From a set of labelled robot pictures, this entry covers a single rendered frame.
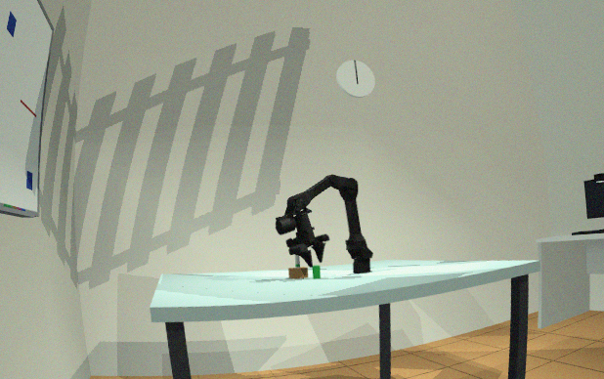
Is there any tan wooden block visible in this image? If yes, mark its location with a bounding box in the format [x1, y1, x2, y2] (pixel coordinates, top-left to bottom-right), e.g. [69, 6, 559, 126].
[288, 267, 309, 278]

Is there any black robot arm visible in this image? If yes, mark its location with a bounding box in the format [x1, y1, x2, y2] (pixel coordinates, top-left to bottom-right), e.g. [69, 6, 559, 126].
[276, 174, 373, 274]

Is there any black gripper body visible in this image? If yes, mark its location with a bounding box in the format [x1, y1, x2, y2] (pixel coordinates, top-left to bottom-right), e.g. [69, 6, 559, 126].
[288, 226, 330, 255]

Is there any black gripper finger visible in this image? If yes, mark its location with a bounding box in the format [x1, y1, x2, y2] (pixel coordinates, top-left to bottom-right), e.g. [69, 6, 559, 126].
[311, 242, 326, 263]
[295, 250, 313, 268]

